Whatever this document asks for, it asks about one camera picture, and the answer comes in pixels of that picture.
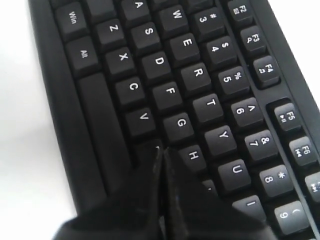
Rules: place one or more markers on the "black acer keyboard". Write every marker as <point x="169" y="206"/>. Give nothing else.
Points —
<point x="213" y="79"/>

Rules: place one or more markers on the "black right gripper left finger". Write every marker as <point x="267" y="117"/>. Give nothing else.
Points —
<point x="133" y="212"/>

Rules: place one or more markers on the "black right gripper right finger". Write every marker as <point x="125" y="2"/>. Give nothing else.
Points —
<point x="194" y="213"/>

